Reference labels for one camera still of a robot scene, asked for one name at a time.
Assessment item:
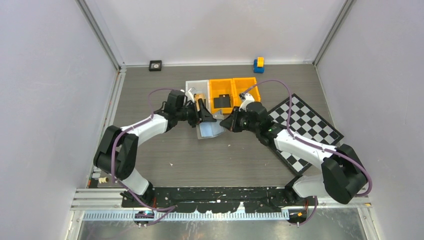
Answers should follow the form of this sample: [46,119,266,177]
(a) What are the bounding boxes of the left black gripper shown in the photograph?
[176,99,216,128]

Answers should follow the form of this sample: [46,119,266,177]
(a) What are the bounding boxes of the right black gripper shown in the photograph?
[220,106,260,134]

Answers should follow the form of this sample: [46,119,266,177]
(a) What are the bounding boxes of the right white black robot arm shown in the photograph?
[220,101,373,205]

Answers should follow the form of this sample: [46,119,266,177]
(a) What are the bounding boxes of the wooden cards in white bin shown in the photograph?
[194,93,208,111]

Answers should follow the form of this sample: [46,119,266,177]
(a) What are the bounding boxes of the white plastic bin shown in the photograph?
[185,79,211,112]

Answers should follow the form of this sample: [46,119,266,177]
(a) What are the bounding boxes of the right orange plastic bin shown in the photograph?
[231,77,261,107]

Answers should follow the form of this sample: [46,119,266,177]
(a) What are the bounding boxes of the orange plastic bin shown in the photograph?
[209,78,234,115]
[231,77,261,107]

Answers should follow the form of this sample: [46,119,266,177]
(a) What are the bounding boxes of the middle orange plastic bin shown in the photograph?
[209,78,234,115]

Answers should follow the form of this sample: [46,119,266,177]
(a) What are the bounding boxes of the blue yellow toy block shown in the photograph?
[253,57,265,74]

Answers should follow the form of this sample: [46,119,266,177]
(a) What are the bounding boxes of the small black square device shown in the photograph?
[148,60,163,72]

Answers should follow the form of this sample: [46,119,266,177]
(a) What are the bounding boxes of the black white checkerboard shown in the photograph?
[268,94,344,176]

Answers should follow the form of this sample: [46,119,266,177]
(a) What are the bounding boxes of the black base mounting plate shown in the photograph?
[120,186,318,214]

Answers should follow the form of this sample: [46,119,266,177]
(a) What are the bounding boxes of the small cream spool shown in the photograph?
[97,177,109,184]

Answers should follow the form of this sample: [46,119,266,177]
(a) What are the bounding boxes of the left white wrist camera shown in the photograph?
[180,87,197,104]

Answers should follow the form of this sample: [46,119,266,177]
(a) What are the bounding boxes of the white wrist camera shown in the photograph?
[239,92,255,111]
[180,87,197,104]

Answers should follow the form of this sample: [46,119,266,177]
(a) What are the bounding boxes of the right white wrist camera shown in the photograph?
[239,92,255,111]

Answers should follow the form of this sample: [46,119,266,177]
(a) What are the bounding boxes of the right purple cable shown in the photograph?
[239,79,374,228]

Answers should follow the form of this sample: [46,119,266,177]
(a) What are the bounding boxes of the slotted metal rail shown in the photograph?
[82,209,290,222]

